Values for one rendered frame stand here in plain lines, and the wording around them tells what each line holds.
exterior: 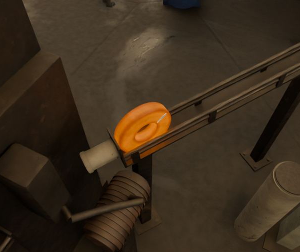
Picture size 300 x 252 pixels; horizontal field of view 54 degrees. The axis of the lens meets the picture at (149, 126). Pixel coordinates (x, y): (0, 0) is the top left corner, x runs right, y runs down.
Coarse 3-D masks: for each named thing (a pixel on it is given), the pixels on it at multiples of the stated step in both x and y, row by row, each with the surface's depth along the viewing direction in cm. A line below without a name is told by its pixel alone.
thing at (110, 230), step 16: (128, 176) 87; (112, 192) 84; (128, 192) 85; (144, 192) 88; (128, 208) 82; (96, 224) 79; (112, 224) 79; (128, 224) 82; (96, 240) 80; (112, 240) 78; (128, 240) 94
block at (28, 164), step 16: (16, 144) 62; (0, 160) 60; (16, 160) 60; (32, 160) 60; (48, 160) 61; (0, 176) 59; (16, 176) 58; (32, 176) 58; (48, 176) 62; (16, 192) 64; (32, 192) 59; (48, 192) 65; (64, 192) 72; (32, 208) 72; (48, 208) 68
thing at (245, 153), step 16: (288, 96) 111; (288, 112) 116; (272, 128) 127; (256, 144) 142; (144, 160) 85; (256, 160) 148; (272, 160) 150; (144, 176) 93; (144, 208) 117; (144, 224) 131
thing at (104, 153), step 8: (104, 144) 74; (112, 144) 74; (80, 152) 74; (88, 152) 73; (96, 152) 73; (104, 152) 73; (112, 152) 74; (88, 160) 72; (96, 160) 73; (104, 160) 74; (88, 168) 72; (96, 168) 74
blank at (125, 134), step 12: (144, 108) 70; (156, 108) 71; (120, 120) 71; (132, 120) 69; (144, 120) 71; (156, 120) 74; (168, 120) 77; (120, 132) 71; (132, 132) 72; (144, 132) 79; (156, 132) 78; (120, 144) 73; (132, 144) 76
